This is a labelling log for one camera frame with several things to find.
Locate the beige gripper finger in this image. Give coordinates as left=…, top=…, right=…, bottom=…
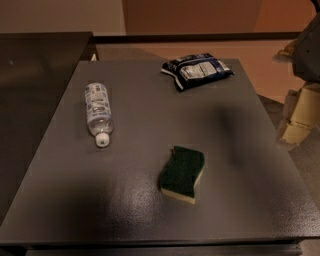
left=278, top=82, right=320, bottom=145
left=277, top=40, right=297, bottom=59

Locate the clear plastic water bottle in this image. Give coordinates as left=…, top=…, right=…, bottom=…
left=85, top=83, right=114, bottom=148

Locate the green and yellow sponge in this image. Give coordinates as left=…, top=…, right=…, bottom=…
left=159, top=146, right=205, bottom=204

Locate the blue chip bag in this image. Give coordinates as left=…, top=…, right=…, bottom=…
left=161, top=53, right=234, bottom=92

